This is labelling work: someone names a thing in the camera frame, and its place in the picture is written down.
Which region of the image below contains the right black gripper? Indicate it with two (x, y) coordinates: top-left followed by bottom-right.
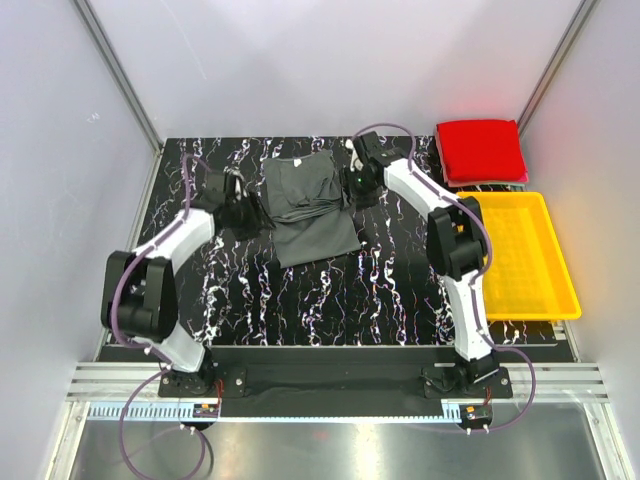
(338, 167), (379, 214)

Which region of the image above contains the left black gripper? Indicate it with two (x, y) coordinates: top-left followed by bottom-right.
(226, 191), (276, 244)

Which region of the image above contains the grey t-shirt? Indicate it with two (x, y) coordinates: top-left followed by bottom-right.
(263, 150), (360, 268)

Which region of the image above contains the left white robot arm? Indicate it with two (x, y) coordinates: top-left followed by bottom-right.
(101, 170), (274, 396)

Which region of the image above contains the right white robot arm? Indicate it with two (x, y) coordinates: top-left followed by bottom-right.
(341, 131), (499, 397)

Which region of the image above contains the folded red t-shirt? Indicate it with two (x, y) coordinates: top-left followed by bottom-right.
(435, 119), (528, 187)

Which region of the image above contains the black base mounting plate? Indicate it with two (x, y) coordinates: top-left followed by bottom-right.
(159, 346), (513, 421)

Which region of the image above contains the yellow plastic bin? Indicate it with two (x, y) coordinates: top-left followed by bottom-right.
(460, 191), (582, 321)

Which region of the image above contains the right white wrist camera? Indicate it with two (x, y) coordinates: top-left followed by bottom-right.
(345, 139), (363, 171)

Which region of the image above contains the white slotted cable duct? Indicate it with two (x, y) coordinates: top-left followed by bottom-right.
(88, 399), (464, 424)

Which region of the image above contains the aluminium rail profile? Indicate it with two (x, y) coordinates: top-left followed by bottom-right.
(68, 362), (609, 403)

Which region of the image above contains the left aluminium frame post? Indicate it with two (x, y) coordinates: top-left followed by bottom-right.
(69, 0), (165, 156)

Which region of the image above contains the aluminium frame post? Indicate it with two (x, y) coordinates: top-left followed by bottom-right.
(517, 0), (600, 138)
(69, 0), (165, 156)

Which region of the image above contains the right aluminium frame post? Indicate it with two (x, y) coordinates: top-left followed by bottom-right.
(517, 0), (600, 138)

